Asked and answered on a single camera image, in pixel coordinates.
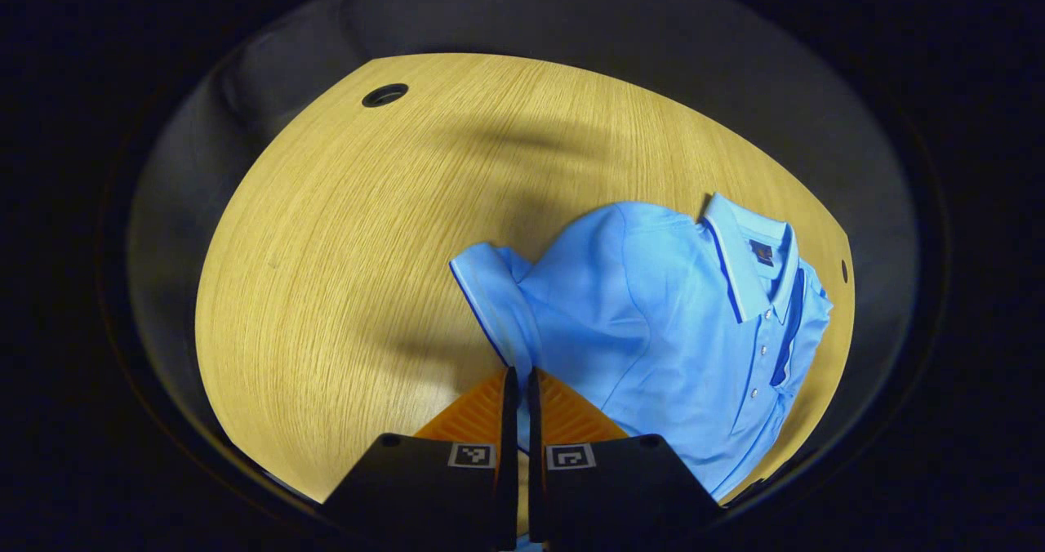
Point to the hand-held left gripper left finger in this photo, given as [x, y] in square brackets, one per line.
[510, 421]

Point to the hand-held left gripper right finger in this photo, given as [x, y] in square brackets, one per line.
[535, 421]

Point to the light blue polo T-shirt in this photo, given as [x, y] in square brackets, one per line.
[653, 331]

